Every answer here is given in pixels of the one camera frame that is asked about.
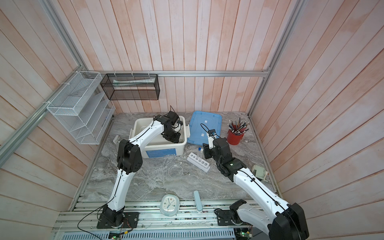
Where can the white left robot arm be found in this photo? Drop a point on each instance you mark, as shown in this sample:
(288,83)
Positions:
(130,160)

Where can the round white clock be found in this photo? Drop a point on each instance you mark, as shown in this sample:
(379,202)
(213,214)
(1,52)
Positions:
(170,205)

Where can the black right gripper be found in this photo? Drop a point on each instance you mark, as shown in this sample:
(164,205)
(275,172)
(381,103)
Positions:
(207,150)

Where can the blue plastic bin lid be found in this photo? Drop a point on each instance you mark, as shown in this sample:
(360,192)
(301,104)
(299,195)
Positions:
(200,123)

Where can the black wire mesh basket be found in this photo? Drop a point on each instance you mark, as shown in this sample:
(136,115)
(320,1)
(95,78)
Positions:
(131,86)

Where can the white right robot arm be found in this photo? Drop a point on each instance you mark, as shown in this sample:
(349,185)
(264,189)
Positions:
(276,218)

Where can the white plastic storage bin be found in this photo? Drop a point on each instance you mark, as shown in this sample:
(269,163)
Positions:
(159,146)

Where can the red pencil cup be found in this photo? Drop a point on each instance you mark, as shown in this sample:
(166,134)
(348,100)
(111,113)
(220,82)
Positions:
(234,139)

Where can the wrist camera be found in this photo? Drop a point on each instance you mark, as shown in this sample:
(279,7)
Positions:
(211,137)
(178,126)

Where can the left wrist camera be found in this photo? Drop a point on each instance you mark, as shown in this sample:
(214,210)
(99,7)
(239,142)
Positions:
(178,126)

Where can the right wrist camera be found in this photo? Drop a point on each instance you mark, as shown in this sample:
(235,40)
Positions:
(211,137)

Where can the clear petri dish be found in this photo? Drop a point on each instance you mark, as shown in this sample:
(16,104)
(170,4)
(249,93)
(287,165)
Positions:
(176,171)

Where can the white wire mesh shelf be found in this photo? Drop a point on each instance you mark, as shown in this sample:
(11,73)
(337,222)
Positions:
(82,111)

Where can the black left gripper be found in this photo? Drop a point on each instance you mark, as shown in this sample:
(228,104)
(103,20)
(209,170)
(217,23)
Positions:
(175,139)

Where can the bundle of pencils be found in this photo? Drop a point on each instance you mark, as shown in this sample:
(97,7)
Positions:
(238,127)

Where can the light blue stapler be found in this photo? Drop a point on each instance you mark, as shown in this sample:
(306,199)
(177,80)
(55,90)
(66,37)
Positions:
(198,202)

